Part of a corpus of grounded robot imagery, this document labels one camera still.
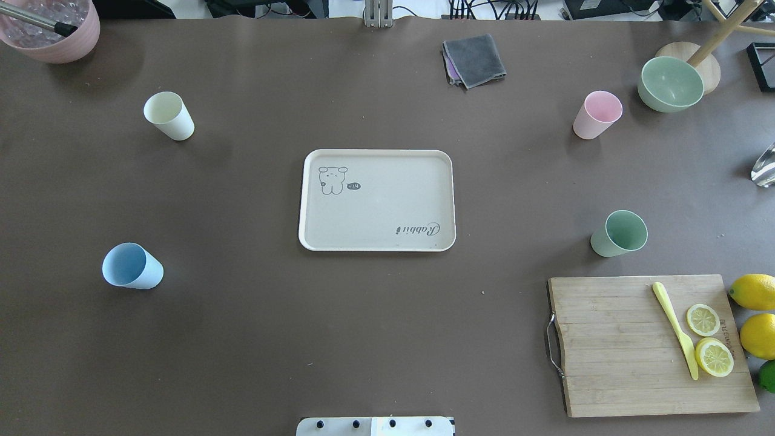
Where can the aluminium frame post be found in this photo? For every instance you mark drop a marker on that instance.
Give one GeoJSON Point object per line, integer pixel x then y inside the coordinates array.
{"type": "Point", "coordinates": [378, 13]}

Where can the yellow plastic knife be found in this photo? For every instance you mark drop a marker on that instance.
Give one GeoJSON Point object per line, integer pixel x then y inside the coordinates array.
{"type": "Point", "coordinates": [686, 343]}

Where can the blue cup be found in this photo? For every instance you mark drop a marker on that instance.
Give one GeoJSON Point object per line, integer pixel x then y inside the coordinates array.
{"type": "Point", "coordinates": [130, 266]}

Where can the grey folded cloth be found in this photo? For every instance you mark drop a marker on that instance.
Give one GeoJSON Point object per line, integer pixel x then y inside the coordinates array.
{"type": "Point", "coordinates": [472, 61]}

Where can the pink cup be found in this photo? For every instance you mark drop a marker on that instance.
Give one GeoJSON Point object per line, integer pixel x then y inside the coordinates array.
{"type": "Point", "coordinates": [599, 111]}

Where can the pink bowl with ice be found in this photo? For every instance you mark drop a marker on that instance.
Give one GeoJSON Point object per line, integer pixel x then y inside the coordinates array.
{"type": "Point", "coordinates": [48, 46]}

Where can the metal scoop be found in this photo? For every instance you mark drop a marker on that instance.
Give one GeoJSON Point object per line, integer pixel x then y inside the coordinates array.
{"type": "Point", "coordinates": [762, 173]}

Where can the cream cup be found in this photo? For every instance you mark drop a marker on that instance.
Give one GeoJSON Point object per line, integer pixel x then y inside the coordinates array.
{"type": "Point", "coordinates": [166, 111]}

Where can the green cup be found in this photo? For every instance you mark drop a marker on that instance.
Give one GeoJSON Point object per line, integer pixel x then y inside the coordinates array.
{"type": "Point", "coordinates": [623, 231]}

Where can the green lime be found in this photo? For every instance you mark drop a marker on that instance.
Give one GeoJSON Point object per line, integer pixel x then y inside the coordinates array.
{"type": "Point", "coordinates": [766, 376]}

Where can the yellow lemon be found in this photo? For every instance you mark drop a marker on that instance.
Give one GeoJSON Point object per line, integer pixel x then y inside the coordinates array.
{"type": "Point", "coordinates": [757, 336]}
{"type": "Point", "coordinates": [753, 291]}

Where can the wooden cup tree stand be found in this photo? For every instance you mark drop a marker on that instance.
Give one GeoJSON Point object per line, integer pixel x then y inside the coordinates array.
{"type": "Point", "coordinates": [700, 57]}

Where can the metal muddler in bowl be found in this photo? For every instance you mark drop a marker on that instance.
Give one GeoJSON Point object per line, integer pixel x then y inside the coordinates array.
{"type": "Point", "coordinates": [61, 28]}

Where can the beige rabbit tray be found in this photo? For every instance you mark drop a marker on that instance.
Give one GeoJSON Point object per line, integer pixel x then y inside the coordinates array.
{"type": "Point", "coordinates": [377, 200]}

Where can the green bowl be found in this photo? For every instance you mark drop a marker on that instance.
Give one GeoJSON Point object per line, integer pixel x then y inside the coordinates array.
{"type": "Point", "coordinates": [668, 84]}

